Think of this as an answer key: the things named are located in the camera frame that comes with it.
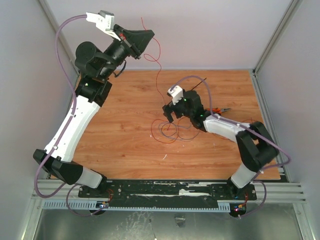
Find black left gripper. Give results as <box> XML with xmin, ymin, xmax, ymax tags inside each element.
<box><xmin>99</xmin><ymin>23</ymin><xmax>154</xmax><ymax>79</ymax></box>

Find long red wire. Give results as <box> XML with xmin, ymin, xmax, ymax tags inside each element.
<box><xmin>151</xmin><ymin>118</ymin><xmax>201</xmax><ymax>145</ymax></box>

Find dark purple wire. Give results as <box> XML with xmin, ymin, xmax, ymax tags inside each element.
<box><xmin>159</xmin><ymin>119</ymin><xmax>201</xmax><ymax>142</ymax></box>

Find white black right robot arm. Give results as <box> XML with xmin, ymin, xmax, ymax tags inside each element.
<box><xmin>162</xmin><ymin>86</ymin><xmax>279</xmax><ymax>199</ymax></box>

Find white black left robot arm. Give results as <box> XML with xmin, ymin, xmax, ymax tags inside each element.
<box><xmin>33</xmin><ymin>24</ymin><xmax>155</xmax><ymax>198</ymax></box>

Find orange black needle-nose pliers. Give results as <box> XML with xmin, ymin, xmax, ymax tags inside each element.
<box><xmin>205</xmin><ymin>107</ymin><xmax>231</xmax><ymax>116</ymax></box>

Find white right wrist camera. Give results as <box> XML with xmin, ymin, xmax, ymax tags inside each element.
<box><xmin>167</xmin><ymin>85</ymin><xmax>184</xmax><ymax>105</ymax></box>

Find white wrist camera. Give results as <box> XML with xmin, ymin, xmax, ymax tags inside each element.
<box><xmin>86</xmin><ymin>10</ymin><xmax>121</xmax><ymax>41</ymax></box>
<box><xmin>167</xmin><ymin>85</ymin><xmax>184</xmax><ymax>105</ymax></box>

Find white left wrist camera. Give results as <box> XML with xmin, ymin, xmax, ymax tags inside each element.
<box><xmin>86</xmin><ymin>10</ymin><xmax>121</xmax><ymax>41</ymax></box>

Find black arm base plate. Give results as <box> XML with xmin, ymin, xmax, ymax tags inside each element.
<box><xmin>78</xmin><ymin>179</ymin><xmax>257</xmax><ymax>209</ymax></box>

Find grey slotted cable duct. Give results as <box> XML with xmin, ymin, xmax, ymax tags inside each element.
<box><xmin>41</xmin><ymin>199</ymin><xmax>231</xmax><ymax>213</ymax></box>

